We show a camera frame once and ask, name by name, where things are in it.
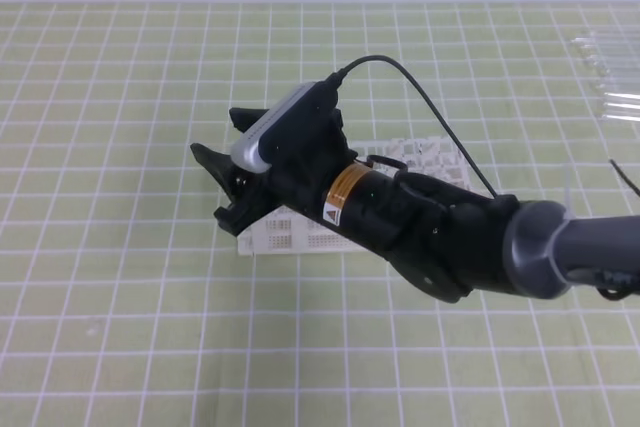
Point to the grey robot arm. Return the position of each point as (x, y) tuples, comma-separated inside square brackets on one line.
[(444, 240)]

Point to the clear glass test tube pile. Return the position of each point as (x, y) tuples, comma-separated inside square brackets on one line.
[(612, 57)]

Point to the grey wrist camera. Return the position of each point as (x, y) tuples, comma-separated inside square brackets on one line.
[(275, 133)]

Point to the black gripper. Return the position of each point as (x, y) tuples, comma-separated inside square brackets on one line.
[(301, 182)]

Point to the white plastic test tube rack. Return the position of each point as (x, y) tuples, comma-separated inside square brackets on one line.
[(285, 232)]

